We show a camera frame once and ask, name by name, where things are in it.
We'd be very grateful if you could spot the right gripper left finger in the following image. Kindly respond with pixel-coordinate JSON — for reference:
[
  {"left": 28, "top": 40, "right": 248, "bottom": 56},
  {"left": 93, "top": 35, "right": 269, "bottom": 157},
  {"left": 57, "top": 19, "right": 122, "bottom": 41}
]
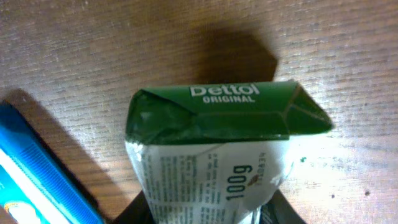
[{"left": 113, "top": 190, "right": 155, "bottom": 224}]

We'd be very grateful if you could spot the green Dettol soap bar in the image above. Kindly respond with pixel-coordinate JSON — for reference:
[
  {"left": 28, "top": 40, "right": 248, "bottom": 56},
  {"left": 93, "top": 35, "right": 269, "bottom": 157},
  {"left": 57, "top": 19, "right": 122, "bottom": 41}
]
[{"left": 125, "top": 80, "right": 333, "bottom": 223}]

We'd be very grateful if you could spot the blue disposable razor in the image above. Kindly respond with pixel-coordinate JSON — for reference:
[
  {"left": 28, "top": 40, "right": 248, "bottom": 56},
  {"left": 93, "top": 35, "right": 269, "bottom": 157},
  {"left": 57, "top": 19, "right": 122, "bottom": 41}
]
[{"left": 1, "top": 102, "right": 104, "bottom": 224}]

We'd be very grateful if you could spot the toothpaste tube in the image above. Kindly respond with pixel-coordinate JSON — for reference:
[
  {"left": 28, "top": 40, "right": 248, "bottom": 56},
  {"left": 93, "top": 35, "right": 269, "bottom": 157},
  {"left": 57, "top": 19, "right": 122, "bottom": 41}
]
[{"left": 1, "top": 164, "right": 63, "bottom": 223}]

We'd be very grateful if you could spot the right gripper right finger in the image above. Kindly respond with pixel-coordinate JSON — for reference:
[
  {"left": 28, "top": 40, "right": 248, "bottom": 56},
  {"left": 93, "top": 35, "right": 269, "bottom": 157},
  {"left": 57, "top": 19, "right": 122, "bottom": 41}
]
[{"left": 260, "top": 190, "right": 307, "bottom": 224}]

